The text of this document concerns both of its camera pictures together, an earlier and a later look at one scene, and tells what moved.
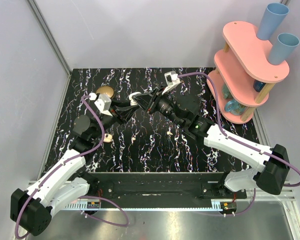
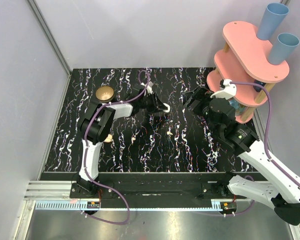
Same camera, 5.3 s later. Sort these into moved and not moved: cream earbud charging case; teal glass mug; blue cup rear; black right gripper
Moved: black right gripper
Not moved: teal glass mug; blue cup rear; cream earbud charging case
